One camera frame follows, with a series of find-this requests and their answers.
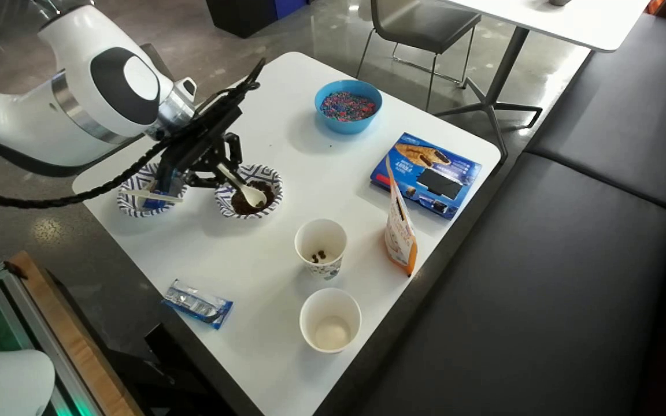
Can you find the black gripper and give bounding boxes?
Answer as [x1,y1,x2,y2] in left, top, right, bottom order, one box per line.
[159,59,269,189]

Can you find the patterned paper bowl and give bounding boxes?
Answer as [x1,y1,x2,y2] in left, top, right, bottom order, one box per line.
[213,161,284,221]

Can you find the printed white paper cup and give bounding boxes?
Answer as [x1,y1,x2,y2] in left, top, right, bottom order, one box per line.
[292,217,350,282]
[298,287,365,357]

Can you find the brown cereal pile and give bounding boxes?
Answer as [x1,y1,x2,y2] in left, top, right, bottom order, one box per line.
[228,181,277,217]

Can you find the dark blue wrapper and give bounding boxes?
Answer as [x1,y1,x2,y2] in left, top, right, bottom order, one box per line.
[154,164,185,197]

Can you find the dark storage box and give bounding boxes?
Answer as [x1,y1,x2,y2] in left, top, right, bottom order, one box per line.
[203,0,313,41]

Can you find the blue plastic bowl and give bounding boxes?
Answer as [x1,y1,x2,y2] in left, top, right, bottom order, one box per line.
[313,78,385,137]

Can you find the multicoloured candy pieces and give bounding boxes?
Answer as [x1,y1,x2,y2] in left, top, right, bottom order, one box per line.
[322,87,379,126]

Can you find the silver blue foil packet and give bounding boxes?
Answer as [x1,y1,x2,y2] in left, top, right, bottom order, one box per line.
[161,277,236,334]

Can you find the orange snack pouch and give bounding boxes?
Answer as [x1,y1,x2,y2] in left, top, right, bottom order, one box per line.
[379,158,420,277]

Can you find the blue cookie box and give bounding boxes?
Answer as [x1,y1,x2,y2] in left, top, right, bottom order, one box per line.
[367,131,483,221]

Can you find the wooden board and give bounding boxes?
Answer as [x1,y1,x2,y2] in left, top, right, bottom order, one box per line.
[5,250,143,416]

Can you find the white cap black logo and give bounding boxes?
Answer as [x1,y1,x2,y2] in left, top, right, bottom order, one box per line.
[0,345,58,416]

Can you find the black bench seat cushion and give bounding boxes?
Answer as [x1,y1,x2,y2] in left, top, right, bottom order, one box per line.
[359,150,666,416]
[530,12,666,212]

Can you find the white side table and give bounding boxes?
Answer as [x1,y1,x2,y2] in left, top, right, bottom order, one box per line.
[432,0,651,154]

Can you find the black braided cable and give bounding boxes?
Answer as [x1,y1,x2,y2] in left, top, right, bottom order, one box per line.
[0,137,174,211]

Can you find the black metal-frame chair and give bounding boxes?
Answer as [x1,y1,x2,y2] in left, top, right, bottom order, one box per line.
[353,0,483,111]

